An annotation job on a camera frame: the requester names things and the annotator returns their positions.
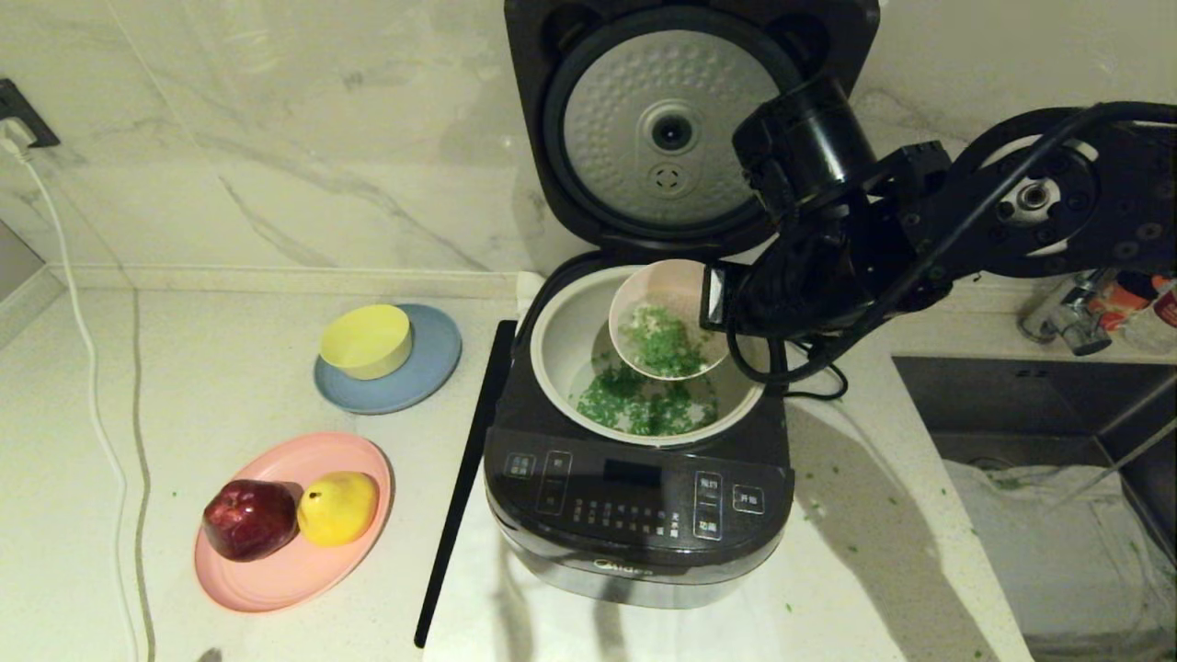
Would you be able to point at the chrome faucet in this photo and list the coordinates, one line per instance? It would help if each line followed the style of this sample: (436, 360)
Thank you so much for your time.
(1057, 322)

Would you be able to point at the pink plate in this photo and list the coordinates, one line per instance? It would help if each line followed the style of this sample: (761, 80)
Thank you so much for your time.
(276, 579)

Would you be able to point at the white cloth in sink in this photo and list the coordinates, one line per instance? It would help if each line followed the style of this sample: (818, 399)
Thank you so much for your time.
(1039, 552)

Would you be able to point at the black wall socket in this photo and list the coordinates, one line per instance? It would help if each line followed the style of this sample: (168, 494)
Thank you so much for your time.
(23, 110)

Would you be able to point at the yellow pear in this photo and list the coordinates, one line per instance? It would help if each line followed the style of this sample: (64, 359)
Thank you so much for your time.
(337, 508)

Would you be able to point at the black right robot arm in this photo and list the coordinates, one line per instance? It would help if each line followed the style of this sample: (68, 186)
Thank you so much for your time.
(1085, 211)

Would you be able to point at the red white label bottle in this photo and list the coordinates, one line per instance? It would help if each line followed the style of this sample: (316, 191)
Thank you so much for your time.
(1126, 296)

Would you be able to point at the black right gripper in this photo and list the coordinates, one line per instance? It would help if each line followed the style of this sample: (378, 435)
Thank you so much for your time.
(763, 294)

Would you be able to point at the stainless steel sink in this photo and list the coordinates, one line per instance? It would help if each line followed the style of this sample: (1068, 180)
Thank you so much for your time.
(1011, 405)

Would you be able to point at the yellow bowl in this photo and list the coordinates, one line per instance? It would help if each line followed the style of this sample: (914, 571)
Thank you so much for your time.
(368, 342)

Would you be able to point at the blue plate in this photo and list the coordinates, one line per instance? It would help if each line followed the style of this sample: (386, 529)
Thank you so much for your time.
(423, 377)

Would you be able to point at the black tray edge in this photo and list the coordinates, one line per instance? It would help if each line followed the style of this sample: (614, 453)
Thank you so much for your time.
(460, 506)

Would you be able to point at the black rice cooker body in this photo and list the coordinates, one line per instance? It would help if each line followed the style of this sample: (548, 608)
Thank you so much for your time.
(644, 524)

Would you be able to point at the white inner pot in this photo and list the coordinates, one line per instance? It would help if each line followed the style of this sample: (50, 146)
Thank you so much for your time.
(561, 349)

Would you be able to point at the green chopped vegetables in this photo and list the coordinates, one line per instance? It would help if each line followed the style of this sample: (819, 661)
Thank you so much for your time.
(644, 414)

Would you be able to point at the red apple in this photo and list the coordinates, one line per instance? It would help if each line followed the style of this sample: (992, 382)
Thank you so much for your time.
(248, 519)

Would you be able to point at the black rice cooker lid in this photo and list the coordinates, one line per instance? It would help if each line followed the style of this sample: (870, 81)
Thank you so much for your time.
(598, 92)

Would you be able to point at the pale pink bowl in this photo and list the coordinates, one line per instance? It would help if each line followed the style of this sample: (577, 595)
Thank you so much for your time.
(662, 280)

